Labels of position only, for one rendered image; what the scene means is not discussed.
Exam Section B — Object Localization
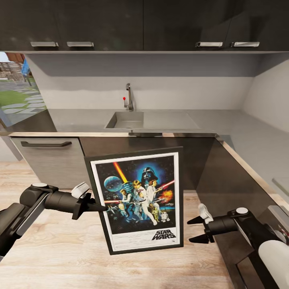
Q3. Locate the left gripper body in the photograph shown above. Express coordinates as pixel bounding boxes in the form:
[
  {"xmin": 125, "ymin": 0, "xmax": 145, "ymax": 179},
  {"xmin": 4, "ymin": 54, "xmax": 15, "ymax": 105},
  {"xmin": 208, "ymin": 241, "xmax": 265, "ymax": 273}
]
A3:
[{"xmin": 57, "ymin": 192, "xmax": 92, "ymax": 220}]

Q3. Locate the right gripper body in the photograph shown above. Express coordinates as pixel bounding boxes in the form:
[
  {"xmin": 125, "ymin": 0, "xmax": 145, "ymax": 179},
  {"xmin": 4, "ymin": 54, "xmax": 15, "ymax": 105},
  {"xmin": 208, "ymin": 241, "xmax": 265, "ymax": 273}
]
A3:
[{"xmin": 203, "ymin": 216, "xmax": 228, "ymax": 243}]

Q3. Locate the poster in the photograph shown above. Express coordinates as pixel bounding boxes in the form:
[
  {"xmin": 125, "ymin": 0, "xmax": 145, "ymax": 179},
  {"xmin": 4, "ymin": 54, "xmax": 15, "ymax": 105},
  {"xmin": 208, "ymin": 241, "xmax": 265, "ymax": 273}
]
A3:
[{"xmin": 84, "ymin": 146, "xmax": 184, "ymax": 256}]

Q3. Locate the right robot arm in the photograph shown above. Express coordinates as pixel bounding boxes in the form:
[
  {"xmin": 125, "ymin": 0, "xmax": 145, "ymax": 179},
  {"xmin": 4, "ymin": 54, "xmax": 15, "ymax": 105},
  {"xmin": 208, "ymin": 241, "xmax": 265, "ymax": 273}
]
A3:
[{"xmin": 187, "ymin": 204, "xmax": 289, "ymax": 289}]

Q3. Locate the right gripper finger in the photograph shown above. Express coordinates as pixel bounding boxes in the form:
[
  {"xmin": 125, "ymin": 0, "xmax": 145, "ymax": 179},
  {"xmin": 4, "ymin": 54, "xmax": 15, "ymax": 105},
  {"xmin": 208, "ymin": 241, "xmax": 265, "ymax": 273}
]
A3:
[
  {"xmin": 187, "ymin": 216, "xmax": 203, "ymax": 224},
  {"xmin": 189, "ymin": 229, "xmax": 210, "ymax": 244}
]

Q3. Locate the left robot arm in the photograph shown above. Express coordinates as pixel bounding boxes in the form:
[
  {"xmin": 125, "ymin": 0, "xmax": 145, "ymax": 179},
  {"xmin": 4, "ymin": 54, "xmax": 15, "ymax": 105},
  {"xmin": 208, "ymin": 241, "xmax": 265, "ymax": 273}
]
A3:
[{"xmin": 0, "ymin": 182, "xmax": 108, "ymax": 261}]

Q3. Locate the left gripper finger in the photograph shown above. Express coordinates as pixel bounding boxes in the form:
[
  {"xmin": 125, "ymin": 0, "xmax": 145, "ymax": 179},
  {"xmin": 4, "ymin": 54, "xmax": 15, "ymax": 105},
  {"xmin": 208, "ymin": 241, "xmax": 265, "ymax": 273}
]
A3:
[
  {"xmin": 86, "ymin": 197, "xmax": 96, "ymax": 203},
  {"xmin": 83, "ymin": 201, "xmax": 108, "ymax": 212}
]

